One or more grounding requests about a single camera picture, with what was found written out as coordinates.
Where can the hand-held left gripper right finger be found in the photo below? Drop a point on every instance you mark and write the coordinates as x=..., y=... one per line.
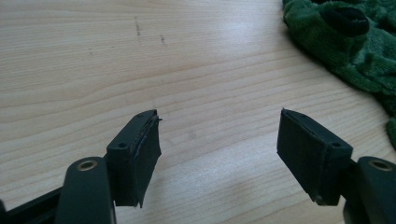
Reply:
x=311, y=158

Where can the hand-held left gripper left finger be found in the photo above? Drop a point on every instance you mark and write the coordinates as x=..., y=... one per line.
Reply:
x=130, y=161

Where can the green plush garment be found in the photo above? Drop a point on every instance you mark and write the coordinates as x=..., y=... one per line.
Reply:
x=351, y=53

